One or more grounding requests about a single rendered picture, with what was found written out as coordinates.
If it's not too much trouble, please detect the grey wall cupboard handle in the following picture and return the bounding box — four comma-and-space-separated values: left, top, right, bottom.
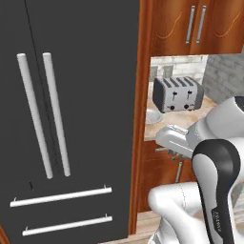
195, 5, 208, 45
185, 5, 196, 45

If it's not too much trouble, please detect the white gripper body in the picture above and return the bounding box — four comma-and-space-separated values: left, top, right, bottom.
154, 124, 195, 159

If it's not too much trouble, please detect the wooden wall cupboard door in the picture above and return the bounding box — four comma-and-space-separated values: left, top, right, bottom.
151, 0, 196, 57
190, 0, 244, 55

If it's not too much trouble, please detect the silver four-slot toaster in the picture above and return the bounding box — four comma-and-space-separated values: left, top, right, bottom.
152, 75, 205, 114

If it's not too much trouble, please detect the grey fridge drawer handle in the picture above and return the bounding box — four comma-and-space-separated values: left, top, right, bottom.
9, 186, 113, 209
22, 214, 113, 237

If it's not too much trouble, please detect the grey base cupboard handle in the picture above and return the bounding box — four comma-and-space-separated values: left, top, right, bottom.
175, 160, 184, 184

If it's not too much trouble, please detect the grey fridge door handle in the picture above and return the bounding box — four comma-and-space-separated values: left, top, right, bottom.
16, 52, 54, 180
42, 51, 71, 177

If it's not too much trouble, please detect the wooden base cupboard door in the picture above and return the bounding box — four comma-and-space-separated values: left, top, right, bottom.
136, 140, 198, 213

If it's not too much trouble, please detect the white plate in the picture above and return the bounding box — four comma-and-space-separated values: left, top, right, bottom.
146, 108, 165, 126

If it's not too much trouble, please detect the dark grey fridge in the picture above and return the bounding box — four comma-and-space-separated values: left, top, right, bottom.
0, 0, 141, 244

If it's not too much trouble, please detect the tall wooden side panel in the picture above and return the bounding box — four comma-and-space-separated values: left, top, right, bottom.
128, 0, 154, 236

